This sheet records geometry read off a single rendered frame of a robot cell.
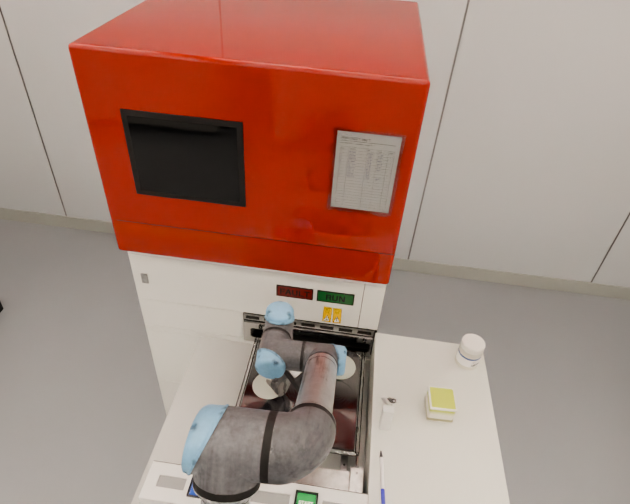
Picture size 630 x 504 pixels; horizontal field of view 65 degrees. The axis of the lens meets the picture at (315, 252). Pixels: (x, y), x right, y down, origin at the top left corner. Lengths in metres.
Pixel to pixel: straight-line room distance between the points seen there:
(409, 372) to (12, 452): 1.89
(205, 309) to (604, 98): 2.24
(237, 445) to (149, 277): 0.94
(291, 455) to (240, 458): 0.08
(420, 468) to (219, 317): 0.80
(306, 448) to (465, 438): 0.72
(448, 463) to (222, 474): 0.73
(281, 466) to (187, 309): 0.98
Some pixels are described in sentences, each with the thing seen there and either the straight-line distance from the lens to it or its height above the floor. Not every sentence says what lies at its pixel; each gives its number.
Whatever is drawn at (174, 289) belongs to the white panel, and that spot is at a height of 1.04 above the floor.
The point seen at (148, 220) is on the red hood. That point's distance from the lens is 1.46.
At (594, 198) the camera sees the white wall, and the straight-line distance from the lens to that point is 3.29.
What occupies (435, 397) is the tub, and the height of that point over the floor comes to 1.03.
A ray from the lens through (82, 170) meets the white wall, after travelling 3.57.
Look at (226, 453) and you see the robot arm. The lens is 0.86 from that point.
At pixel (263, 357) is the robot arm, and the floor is 1.24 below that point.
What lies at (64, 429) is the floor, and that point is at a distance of 2.74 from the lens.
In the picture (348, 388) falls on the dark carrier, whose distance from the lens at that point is 1.58.
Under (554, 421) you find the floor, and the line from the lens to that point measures 2.92.
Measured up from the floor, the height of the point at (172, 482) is 0.96.
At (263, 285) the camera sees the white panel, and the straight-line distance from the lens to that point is 1.56.
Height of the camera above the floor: 2.18
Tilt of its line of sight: 39 degrees down
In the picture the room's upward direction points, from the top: 4 degrees clockwise
